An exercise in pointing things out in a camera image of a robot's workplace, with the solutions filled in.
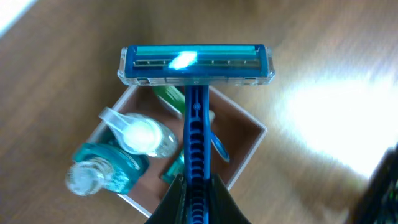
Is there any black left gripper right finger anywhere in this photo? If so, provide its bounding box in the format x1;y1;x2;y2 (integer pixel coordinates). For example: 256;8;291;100
208;174;251;224

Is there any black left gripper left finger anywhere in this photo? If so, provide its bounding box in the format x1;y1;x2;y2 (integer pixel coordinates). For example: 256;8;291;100
145;174;187;224

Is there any green Colgate toothpaste tube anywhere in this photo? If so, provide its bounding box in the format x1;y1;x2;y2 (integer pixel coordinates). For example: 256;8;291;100
162;150;185;184

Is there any blue white toothbrush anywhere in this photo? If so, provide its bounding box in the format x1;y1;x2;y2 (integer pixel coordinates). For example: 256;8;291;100
211;133;230;163

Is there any purple foaming soap pump bottle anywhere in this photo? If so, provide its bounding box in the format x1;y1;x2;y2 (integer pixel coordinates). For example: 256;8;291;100
99;107;178;158

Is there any teal Listerine mouthwash bottle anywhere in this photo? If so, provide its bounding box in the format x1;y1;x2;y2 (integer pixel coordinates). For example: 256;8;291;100
65;143;149;196

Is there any blue disposable razor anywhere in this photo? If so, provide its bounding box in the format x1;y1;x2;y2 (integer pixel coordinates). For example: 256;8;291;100
118;44;275;224

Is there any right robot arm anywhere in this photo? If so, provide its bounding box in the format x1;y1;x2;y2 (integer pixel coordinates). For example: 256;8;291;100
346;147;397;224

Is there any pink open cardboard box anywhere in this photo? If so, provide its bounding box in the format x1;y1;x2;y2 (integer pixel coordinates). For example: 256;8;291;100
86;84;268;218

